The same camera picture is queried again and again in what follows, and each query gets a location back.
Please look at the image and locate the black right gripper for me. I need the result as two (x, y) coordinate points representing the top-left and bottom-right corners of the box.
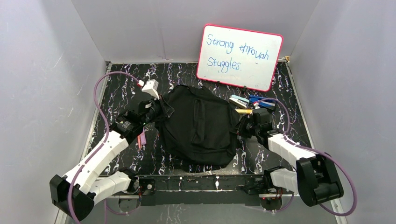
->
(230, 113), (260, 138)

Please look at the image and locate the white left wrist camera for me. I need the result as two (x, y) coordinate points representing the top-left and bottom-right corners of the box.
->
(141, 79), (160, 99)

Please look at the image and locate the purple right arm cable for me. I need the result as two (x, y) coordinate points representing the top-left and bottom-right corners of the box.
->
(255, 98), (358, 217)

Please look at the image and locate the pink framed whiteboard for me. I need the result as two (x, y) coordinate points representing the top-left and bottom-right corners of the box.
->
(196, 24), (283, 92)

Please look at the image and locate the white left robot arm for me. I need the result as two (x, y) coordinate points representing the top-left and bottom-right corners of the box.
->
(49, 99), (174, 224)

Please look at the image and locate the black backpack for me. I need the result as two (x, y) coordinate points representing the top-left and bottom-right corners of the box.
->
(155, 85), (240, 166)

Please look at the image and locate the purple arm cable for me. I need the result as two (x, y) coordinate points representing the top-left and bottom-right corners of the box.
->
(255, 98), (358, 217)
(66, 71), (144, 224)

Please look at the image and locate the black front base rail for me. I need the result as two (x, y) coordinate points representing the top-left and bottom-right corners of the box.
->
(139, 175), (270, 206)

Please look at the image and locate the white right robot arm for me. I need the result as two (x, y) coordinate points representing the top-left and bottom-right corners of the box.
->
(236, 108), (344, 207)

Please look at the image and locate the pink highlighter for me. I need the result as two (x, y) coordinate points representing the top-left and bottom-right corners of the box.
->
(139, 132), (147, 146)

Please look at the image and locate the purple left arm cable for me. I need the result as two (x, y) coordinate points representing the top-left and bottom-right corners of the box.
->
(66, 71), (144, 224)

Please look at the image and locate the orange highlighter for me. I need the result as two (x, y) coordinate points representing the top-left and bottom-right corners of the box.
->
(235, 109), (253, 114)

